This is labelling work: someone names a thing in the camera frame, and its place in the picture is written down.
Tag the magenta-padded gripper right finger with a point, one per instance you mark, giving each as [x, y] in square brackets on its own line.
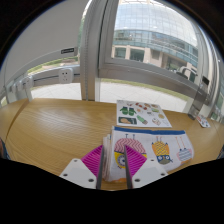
[148, 171]

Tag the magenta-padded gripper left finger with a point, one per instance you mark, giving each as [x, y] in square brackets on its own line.
[78, 171]

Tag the large colourful sticker sheet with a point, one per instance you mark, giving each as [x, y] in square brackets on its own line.
[141, 113]

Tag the small colourful sticker sheet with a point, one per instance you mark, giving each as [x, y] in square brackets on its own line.
[203, 121]

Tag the glass-fronted building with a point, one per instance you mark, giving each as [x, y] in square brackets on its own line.
[156, 30]

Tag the grey window frame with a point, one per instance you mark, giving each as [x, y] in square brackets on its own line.
[140, 75]

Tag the white power socket rail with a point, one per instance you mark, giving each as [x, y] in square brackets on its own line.
[50, 78]

